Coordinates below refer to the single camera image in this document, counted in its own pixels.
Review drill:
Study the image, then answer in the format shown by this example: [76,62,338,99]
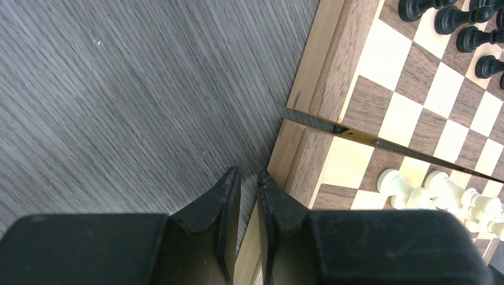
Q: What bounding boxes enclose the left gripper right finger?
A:
[257,170,327,284]

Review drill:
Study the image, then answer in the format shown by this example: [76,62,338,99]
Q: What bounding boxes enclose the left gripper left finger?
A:
[150,166,241,284]

